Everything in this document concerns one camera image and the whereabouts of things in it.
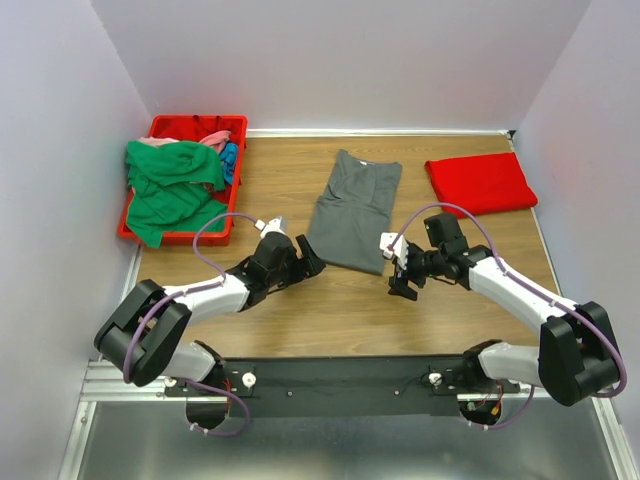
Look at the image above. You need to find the red plastic bin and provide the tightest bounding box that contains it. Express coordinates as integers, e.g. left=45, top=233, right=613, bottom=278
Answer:
left=118, top=115, right=247, bottom=247

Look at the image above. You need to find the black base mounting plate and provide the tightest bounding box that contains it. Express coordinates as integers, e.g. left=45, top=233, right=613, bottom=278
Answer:
left=164, top=353, right=521, bottom=419

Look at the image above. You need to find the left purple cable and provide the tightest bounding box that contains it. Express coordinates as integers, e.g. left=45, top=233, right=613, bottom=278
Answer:
left=121, top=212, right=263, bottom=385

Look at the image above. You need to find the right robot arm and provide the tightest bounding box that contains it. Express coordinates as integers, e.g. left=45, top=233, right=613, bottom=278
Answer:
left=379, top=213, right=628, bottom=406

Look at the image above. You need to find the blue t shirt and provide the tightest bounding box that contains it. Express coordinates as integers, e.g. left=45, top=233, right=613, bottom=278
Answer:
left=219, top=142, right=239, bottom=185

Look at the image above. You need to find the folded red t shirt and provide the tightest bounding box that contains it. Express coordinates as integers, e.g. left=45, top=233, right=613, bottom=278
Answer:
left=425, top=152, right=538, bottom=216

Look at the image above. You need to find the pink t shirt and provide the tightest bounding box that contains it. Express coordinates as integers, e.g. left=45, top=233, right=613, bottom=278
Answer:
left=137, top=130, right=231, bottom=153

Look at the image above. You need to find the grey t shirt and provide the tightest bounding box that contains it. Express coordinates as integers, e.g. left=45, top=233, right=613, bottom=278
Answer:
left=307, top=149, right=402, bottom=275

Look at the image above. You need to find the green t shirt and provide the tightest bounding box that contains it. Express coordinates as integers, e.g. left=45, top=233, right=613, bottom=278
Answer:
left=126, top=141, right=228, bottom=248

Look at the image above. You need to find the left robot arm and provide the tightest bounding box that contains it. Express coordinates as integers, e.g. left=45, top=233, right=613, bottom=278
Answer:
left=94, top=231, right=326, bottom=395

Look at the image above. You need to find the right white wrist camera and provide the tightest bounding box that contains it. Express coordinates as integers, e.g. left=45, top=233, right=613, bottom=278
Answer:
left=379, top=232, right=409, bottom=270

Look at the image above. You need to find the aluminium frame rail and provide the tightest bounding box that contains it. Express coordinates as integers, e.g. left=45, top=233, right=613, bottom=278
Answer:
left=57, top=244, right=626, bottom=480

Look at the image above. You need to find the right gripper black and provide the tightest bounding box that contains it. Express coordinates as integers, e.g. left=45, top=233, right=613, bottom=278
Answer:
left=387, top=242, right=445, bottom=301

